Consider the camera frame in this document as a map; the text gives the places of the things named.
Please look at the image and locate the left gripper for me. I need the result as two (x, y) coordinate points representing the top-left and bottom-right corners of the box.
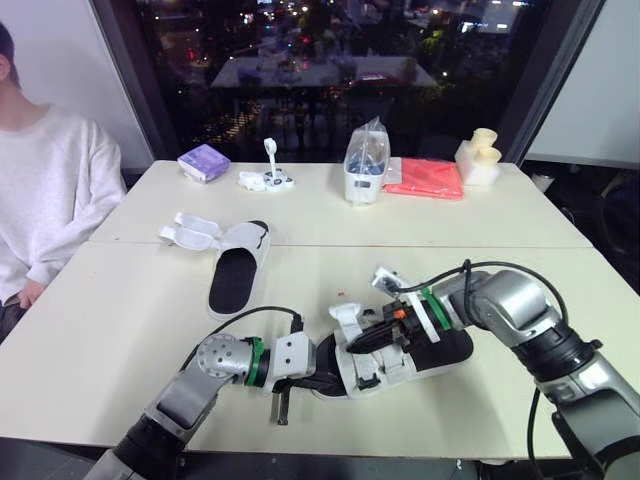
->
(270, 374), (347, 426)

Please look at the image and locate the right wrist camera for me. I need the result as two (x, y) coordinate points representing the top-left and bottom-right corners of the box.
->
(369, 266), (441, 345)

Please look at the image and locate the white foam block with cups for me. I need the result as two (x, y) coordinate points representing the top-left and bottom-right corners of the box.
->
(453, 127), (503, 188)

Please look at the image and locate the white sandal with black insole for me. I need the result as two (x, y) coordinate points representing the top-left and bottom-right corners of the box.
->
(311, 301), (475, 402)
(158, 211), (274, 323)

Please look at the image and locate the red flat pack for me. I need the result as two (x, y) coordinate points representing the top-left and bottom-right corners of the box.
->
(381, 156), (467, 202)

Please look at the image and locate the purple tissue pack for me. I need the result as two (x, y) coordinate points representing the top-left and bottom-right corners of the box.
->
(176, 143), (233, 185)

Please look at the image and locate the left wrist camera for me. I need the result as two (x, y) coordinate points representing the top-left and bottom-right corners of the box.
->
(272, 334), (319, 382)

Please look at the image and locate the white container in clear bag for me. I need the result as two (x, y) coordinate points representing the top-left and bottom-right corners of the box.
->
(341, 115), (393, 208)

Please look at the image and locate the black cable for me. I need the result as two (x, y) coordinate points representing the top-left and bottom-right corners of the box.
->
(394, 258), (572, 467)
(180, 305), (307, 375)

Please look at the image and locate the person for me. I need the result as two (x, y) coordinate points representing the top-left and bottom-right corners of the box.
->
(0, 19), (129, 347)

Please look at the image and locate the white black-spotted toy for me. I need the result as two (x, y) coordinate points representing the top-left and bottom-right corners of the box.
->
(236, 136), (297, 194)

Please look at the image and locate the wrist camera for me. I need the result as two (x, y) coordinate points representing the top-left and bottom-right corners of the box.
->
(369, 266), (441, 345)
(272, 334), (319, 382)

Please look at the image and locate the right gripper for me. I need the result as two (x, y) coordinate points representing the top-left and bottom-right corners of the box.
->
(382, 296), (437, 352)

